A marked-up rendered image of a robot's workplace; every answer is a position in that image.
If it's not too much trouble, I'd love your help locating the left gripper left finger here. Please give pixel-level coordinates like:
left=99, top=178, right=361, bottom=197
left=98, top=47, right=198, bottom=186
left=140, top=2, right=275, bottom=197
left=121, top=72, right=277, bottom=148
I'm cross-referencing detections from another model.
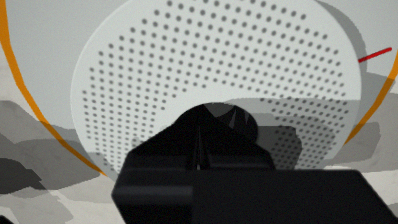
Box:
left=120, top=105, right=199, bottom=172

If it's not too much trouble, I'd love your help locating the orange painted ring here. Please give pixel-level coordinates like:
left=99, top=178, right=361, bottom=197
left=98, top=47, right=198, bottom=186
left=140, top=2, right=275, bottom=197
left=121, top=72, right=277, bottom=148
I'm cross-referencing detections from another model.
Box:
left=0, top=0, right=398, bottom=178

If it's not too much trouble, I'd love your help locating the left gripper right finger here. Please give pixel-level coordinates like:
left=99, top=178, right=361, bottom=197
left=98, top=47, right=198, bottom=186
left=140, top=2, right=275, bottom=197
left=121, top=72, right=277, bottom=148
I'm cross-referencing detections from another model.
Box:
left=199, top=104, right=276, bottom=170

